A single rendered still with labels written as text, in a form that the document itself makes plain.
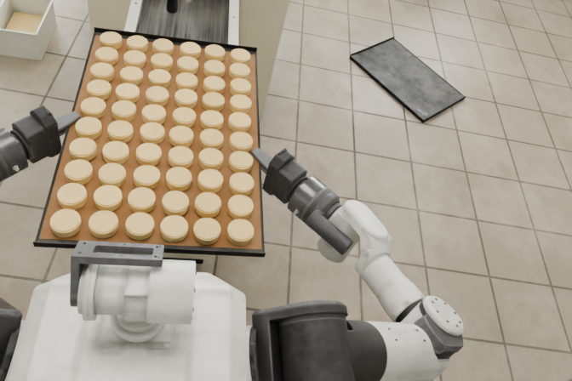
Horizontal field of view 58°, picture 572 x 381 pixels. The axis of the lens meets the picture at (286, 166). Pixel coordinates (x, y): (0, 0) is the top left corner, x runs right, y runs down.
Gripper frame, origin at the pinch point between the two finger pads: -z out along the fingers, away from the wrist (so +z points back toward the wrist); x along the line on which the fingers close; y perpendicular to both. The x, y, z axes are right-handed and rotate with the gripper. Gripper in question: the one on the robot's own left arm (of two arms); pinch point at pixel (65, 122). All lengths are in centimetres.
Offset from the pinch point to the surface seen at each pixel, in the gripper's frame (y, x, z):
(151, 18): 35, -16, -51
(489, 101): -43, -99, -239
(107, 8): 68, -35, -58
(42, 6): 149, -89, -75
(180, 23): 29, -16, -57
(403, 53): 15, -98, -229
